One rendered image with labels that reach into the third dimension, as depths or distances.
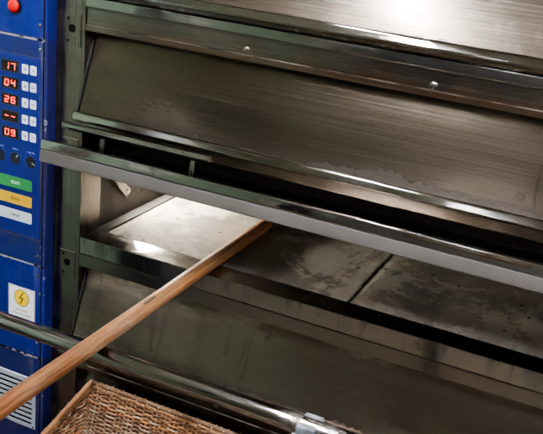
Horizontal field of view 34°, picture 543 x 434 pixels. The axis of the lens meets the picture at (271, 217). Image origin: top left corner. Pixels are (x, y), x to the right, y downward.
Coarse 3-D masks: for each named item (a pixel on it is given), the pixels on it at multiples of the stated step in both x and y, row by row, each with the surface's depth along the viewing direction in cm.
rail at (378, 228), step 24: (48, 144) 171; (120, 168) 165; (144, 168) 163; (216, 192) 158; (240, 192) 156; (312, 216) 151; (336, 216) 149; (408, 240) 145; (432, 240) 143; (504, 264) 139; (528, 264) 138
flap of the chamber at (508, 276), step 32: (64, 160) 170; (160, 160) 182; (160, 192) 162; (192, 192) 159; (288, 192) 172; (288, 224) 153; (320, 224) 150; (416, 224) 163; (416, 256) 144; (448, 256) 142
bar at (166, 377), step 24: (0, 312) 158; (24, 336) 156; (48, 336) 153; (72, 336) 153; (96, 360) 150; (120, 360) 148; (144, 360) 148; (168, 384) 145; (192, 384) 143; (240, 408) 140; (264, 408) 139; (312, 432) 135; (336, 432) 134
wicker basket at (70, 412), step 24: (96, 384) 199; (72, 408) 194; (96, 408) 199; (120, 408) 197; (144, 408) 194; (168, 408) 192; (48, 432) 188; (72, 432) 197; (96, 432) 200; (120, 432) 197; (144, 432) 194; (168, 432) 192; (216, 432) 187
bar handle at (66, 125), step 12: (84, 132) 171; (96, 132) 170; (108, 132) 170; (108, 144) 171; (132, 144) 168; (144, 144) 166; (156, 144) 166; (180, 156) 164; (192, 156) 163; (204, 156) 162; (192, 168) 163
